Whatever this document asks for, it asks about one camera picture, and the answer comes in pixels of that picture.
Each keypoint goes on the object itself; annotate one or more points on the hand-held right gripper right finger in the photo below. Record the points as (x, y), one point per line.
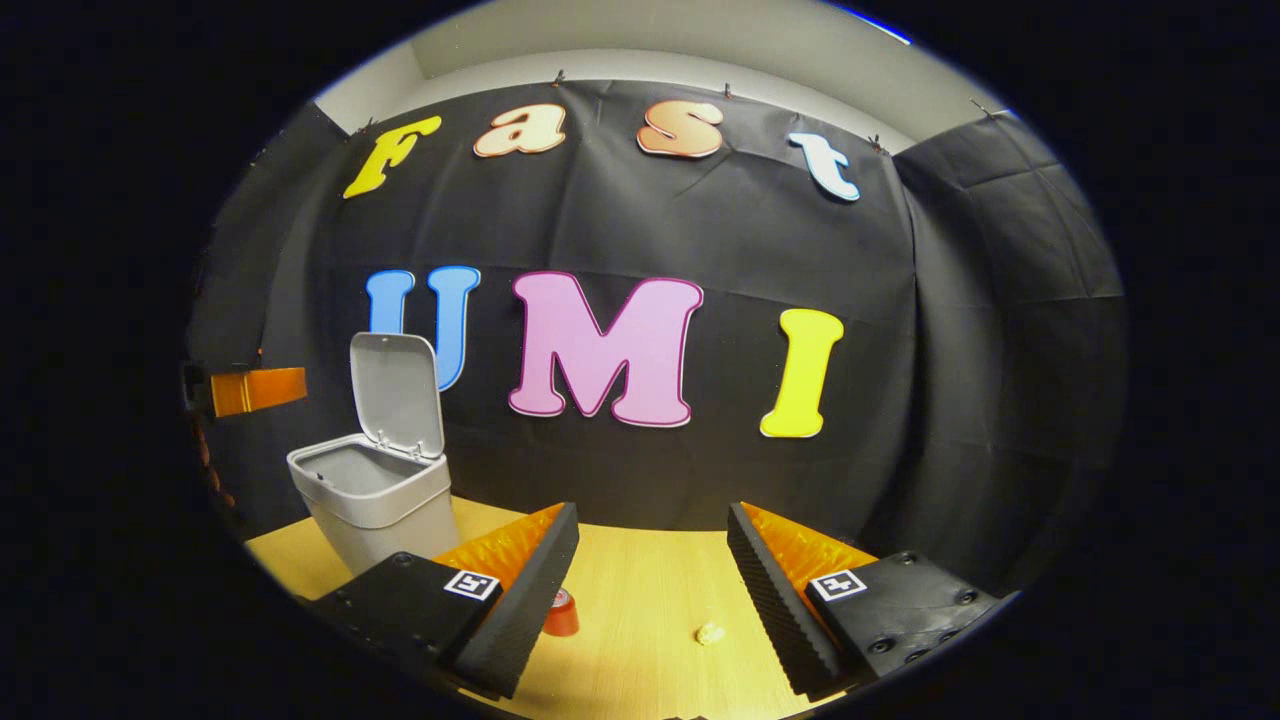
(775, 610)

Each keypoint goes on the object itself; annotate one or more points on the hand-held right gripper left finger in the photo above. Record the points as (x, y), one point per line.
(530, 600)

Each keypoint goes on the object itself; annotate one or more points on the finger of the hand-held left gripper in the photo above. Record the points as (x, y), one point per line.
(255, 390)

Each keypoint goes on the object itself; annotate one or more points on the red pop can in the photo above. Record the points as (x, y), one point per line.
(562, 620)

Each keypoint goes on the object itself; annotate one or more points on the yellow paper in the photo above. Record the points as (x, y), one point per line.
(710, 633)

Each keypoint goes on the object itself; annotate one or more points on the grey desktop garbage bin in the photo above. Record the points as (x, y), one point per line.
(385, 500)

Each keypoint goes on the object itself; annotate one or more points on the wooden desktop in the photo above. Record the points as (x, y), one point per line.
(650, 650)

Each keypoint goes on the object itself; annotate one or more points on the black backdrop cloth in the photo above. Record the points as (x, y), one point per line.
(700, 470)

